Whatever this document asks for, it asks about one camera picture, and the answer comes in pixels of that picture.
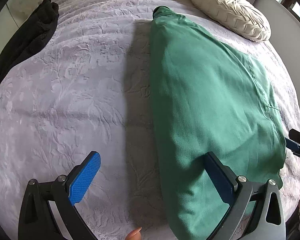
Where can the person's left hand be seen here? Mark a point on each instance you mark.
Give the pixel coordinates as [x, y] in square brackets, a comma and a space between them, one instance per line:
[134, 234]

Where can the cream pleated round pillow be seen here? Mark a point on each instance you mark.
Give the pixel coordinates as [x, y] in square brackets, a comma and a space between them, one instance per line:
[230, 10]

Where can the black garment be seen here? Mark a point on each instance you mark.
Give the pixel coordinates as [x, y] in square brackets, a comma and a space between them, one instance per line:
[32, 35]

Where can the lavender embossed bed blanket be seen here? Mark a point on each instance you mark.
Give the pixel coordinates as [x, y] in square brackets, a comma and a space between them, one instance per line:
[65, 117]

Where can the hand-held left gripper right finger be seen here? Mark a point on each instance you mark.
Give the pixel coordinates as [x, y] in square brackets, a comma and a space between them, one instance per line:
[221, 180]

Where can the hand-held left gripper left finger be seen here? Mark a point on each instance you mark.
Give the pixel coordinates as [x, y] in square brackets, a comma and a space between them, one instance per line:
[86, 177]

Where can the green jacket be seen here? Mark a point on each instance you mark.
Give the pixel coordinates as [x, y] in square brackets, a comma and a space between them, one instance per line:
[202, 92]

